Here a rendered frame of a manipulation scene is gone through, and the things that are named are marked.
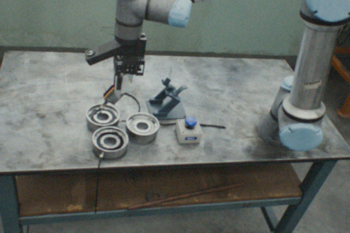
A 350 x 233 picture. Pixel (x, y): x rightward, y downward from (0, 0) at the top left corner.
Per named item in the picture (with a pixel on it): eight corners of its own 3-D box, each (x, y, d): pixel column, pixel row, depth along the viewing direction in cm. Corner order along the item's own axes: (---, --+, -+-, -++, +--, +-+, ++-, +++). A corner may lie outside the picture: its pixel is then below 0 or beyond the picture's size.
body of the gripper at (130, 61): (143, 78, 111) (148, 42, 103) (113, 78, 108) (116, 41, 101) (139, 63, 116) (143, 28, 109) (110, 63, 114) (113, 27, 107)
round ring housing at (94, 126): (84, 133, 119) (84, 123, 116) (88, 111, 127) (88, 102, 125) (117, 136, 120) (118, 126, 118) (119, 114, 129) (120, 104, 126)
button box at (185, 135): (178, 144, 122) (182, 133, 119) (174, 129, 127) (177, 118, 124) (202, 143, 124) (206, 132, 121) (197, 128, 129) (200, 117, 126)
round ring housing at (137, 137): (135, 148, 118) (136, 139, 115) (119, 127, 124) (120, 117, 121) (163, 138, 123) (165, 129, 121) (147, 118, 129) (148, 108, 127)
